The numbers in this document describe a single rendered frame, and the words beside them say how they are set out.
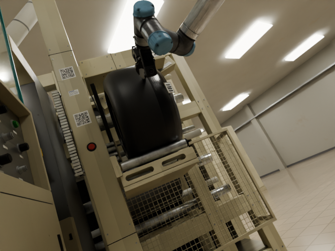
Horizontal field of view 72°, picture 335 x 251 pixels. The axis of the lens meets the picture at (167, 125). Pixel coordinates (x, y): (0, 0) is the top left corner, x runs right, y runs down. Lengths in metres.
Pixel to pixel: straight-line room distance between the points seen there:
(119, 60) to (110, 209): 1.06
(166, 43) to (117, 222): 0.77
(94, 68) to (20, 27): 0.66
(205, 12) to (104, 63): 1.02
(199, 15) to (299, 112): 11.01
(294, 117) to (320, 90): 1.51
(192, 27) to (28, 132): 0.79
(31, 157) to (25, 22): 1.28
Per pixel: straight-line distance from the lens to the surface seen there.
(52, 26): 1.63
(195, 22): 0.88
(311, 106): 11.55
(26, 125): 1.15
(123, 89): 1.08
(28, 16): 2.17
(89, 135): 1.20
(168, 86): 1.12
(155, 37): 0.80
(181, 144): 1.11
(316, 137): 11.68
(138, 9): 0.87
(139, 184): 1.02
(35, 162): 1.09
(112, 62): 1.73
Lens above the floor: 0.66
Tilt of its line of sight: 18 degrees up
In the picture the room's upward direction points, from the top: 25 degrees counter-clockwise
